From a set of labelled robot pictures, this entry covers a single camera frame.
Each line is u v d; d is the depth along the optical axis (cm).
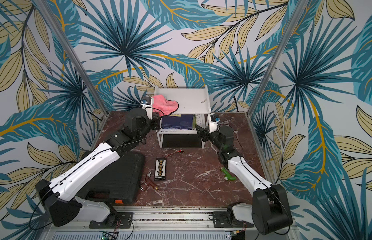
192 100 78
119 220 73
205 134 70
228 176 87
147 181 84
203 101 78
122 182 77
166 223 73
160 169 89
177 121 90
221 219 73
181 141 99
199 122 90
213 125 70
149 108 57
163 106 68
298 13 70
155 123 62
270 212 41
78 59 89
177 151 98
